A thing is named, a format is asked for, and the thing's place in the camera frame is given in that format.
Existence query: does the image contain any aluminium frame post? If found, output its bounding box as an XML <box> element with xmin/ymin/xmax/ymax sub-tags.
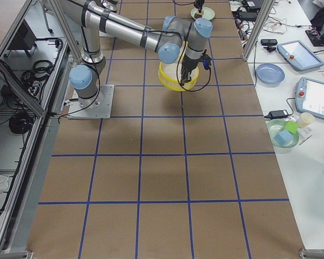
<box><xmin>242</xmin><ymin>0</ymin><xmax>275</xmax><ymax>62</ymax></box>

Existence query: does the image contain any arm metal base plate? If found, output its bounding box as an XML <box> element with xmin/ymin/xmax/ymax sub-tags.
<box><xmin>67</xmin><ymin>84</ymin><xmax>114</xmax><ymax>119</ymax></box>

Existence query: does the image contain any blue round plate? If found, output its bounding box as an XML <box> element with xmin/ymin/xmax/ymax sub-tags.
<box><xmin>256</xmin><ymin>63</ymin><xmax>285</xmax><ymax>85</ymax></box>

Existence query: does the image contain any green bowl with blocks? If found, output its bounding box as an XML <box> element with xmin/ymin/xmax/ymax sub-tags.
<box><xmin>266</xmin><ymin>119</ymin><xmax>299</xmax><ymax>148</ymax></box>

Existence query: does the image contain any black power adapter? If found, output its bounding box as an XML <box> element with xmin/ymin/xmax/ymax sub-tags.
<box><xmin>266</xmin><ymin>110</ymin><xmax>289</xmax><ymax>119</ymax></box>

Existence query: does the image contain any blue foam cube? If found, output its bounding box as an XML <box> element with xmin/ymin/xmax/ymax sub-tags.
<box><xmin>274</xmin><ymin>129</ymin><xmax>293</xmax><ymax>146</ymax></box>

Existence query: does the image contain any teach pendant far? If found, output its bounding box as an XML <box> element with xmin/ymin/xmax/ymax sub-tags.
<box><xmin>276</xmin><ymin>40</ymin><xmax>324</xmax><ymax>71</ymax></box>

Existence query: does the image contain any yellow bamboo steamer layer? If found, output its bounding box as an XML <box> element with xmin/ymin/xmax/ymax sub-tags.
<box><xmin>158</xmin><ymin>62</ymin><xmax>199</xmax><ymax>92</ymax></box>

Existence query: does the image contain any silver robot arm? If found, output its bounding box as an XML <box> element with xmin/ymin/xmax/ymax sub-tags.
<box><xmin>59</xmin><ymin>1</ymin><xmax>213</xmax><ymax>92</ymax></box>

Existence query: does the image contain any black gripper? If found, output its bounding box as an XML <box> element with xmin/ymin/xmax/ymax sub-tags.
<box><xmin>193</xmin><ymin>0</ymin><xmax>205</xmax><ymax>13</ymax></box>
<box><xmin>180</xmin><ymin>52</ymin><xmax>212</xmax><ymax>84</ymax></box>

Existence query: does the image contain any beige paper cup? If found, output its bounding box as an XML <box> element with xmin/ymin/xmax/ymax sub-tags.
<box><xmin>296</xmin><ymin>112</ymin><xmax>315</xmax><ymax>128</ymax></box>

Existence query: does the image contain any light green round plate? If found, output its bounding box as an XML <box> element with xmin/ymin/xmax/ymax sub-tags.
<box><xmin>190</xmin><ymin>6</ymin><xmax>215</xmax><ymax>21</ymax></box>

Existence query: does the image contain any black webcam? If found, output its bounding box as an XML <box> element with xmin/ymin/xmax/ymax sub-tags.
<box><xmin>260</xmin><ymin>39</ymin><xmax>278</xmax><ymax>53</ymax></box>

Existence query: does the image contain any teach pendant near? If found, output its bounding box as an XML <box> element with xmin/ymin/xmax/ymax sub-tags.
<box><xmin>295</xmin><ymin>77</ymin><xmax>324</xmax><ymax>120</ymax></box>

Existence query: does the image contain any teach pendant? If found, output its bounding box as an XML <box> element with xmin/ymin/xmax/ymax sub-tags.
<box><xmin>295</xmin><ymin>77</ymin><xmax>324</xmax><ymax>120</ymax></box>
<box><xmin>276</xmin><ymin>40</ymin><xmax>324</xmax><ymax>71</ymax></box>

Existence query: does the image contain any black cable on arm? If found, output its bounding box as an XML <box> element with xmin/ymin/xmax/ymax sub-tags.
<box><xmin>175</xmin><ymin>40</ymin><xmax>212</xmax><ymax>93</ymax></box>

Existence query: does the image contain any green foam cube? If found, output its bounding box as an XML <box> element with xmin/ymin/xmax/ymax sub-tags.
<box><xmin>284</xmin><ymin>120</ymin><xmax>299</xmax><ymax>134</ymax></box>

